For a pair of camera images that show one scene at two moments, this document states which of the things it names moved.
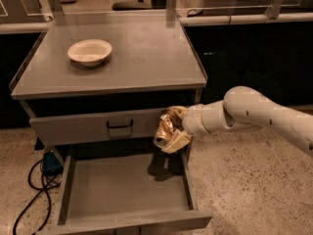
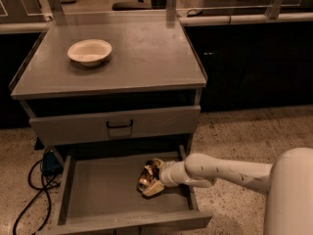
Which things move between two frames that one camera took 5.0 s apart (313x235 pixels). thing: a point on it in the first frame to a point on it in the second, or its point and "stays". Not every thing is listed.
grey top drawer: [97, 128] stays
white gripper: [192, 120] to [168, 174]
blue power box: [51, 165] stays
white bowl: [90, 52] stays
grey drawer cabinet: [108, 77] stays
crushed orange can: [168, 124] to [150, 172]
